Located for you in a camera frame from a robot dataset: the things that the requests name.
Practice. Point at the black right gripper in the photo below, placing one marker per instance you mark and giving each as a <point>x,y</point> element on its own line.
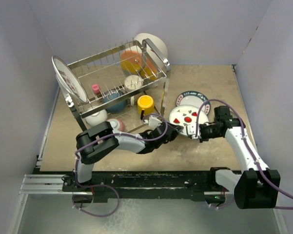
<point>202,139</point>

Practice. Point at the yellow translucent mug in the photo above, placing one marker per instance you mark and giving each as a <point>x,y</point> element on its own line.
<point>145,105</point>

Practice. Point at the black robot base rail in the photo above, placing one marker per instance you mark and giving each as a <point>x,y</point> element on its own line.
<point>196,186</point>

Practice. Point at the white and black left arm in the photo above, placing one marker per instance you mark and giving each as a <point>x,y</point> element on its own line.
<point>97,142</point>

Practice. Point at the cream mug in rack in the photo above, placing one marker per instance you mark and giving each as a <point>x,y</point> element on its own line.
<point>132,82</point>

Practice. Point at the white watermelon pattern plate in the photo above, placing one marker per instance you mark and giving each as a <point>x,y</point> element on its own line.
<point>182,116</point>

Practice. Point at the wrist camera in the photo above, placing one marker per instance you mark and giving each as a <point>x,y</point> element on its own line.
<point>191,130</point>
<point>152,121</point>

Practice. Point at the plain white bowl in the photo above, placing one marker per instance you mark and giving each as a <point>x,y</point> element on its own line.
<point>97,118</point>

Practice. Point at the large cream bowl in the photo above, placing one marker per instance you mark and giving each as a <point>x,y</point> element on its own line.
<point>157,42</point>

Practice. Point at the yellow plastic dish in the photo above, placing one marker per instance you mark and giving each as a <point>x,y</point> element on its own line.
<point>149,71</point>

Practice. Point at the white plate with red characters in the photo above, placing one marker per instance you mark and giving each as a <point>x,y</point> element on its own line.
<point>69,80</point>

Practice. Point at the aluminium frame rail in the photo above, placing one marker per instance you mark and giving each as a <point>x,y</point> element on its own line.
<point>43,184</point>

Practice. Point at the stainless steel dish rack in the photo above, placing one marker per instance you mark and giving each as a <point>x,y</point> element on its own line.
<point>105,70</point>

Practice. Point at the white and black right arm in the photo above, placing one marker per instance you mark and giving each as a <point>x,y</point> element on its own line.
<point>256,186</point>

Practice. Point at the black white patterned bowl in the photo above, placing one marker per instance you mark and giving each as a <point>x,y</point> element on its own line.
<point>117,125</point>

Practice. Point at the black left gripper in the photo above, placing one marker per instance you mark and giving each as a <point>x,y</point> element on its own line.
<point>176,128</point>

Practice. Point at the pink plastic cup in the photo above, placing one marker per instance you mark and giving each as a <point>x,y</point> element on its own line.
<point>96,89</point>

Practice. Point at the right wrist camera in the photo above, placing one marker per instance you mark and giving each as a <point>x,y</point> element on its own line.
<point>191,130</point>

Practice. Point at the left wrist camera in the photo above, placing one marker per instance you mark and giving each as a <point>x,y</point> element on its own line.
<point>152,121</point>

